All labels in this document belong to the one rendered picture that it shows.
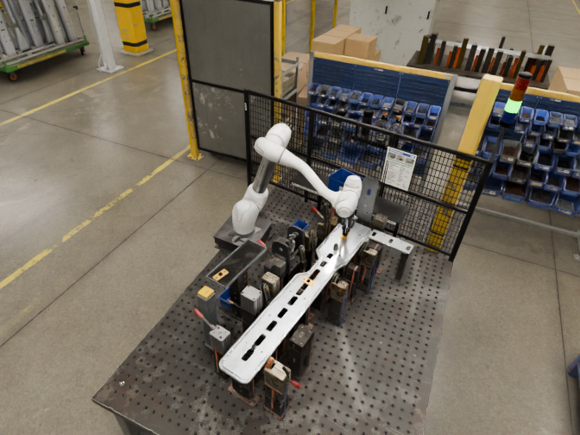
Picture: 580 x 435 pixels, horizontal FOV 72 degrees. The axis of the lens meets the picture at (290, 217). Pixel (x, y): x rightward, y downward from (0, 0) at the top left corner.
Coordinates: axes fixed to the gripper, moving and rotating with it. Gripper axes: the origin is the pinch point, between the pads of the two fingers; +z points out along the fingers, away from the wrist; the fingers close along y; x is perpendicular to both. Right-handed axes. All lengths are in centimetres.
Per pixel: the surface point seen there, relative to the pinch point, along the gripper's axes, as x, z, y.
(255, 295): -80, -5, -13
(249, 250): -59, -10, -33
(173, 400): -133, 36, -27
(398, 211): 45.2, 3.7, 19.6
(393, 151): 54, -35, 4
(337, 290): -43.4, 5.7, 17.8
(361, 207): 26.4, -1.7, -1.6
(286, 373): -104, 3, 22
